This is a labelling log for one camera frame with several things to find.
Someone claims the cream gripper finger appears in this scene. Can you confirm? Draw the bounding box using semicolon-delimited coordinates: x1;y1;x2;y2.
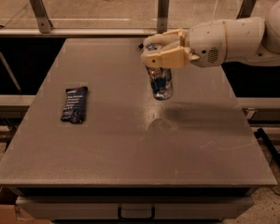
141;47;190;69
143;30;184;51

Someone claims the silver blue redbull can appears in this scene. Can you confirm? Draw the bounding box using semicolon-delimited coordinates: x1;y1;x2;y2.
147;66;173;101

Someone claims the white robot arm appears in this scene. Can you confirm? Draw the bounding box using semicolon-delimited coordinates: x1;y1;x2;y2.
141;0;280;68

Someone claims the black snack bar wrapper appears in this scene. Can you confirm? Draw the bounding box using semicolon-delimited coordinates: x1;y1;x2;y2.
138;43;144;50

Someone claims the dark blue snack packet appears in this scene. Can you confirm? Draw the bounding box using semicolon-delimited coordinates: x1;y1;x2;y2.
61;86;88;124

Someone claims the cardboard box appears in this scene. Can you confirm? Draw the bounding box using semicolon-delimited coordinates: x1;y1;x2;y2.
0;188;50;224

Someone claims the middle metal rail bracket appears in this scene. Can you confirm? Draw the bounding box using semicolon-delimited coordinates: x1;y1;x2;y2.
157;0;170;34

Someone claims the metal rail bracket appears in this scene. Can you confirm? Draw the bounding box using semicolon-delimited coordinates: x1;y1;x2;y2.
157;0;170;34
29;0;52;34
237;0;257;19

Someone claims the right metal rail bracket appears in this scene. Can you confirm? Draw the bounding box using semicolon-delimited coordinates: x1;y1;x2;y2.
237;0;257;19

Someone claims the left metal rail bracket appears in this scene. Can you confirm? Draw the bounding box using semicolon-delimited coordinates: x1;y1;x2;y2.
29;0;52;34

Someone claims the horizontal metal rail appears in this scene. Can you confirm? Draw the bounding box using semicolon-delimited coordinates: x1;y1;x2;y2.
0;28;157;38

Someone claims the grey drawer with handle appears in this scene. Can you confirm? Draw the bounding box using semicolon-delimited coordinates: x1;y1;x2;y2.
16;196;254;221

